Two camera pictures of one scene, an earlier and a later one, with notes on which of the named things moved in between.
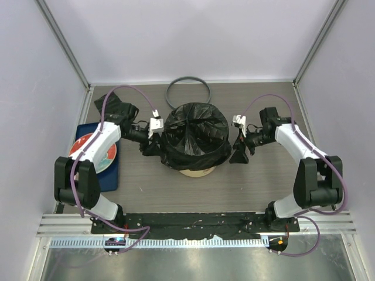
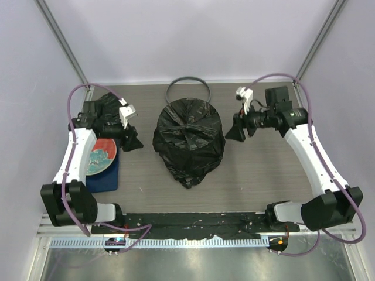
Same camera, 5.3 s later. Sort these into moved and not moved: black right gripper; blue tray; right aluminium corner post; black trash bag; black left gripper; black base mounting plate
Moved: black right gripper; black left gripper; black trash bag
Not moved: blue tray; right aluminium corner post; black base mounting plate
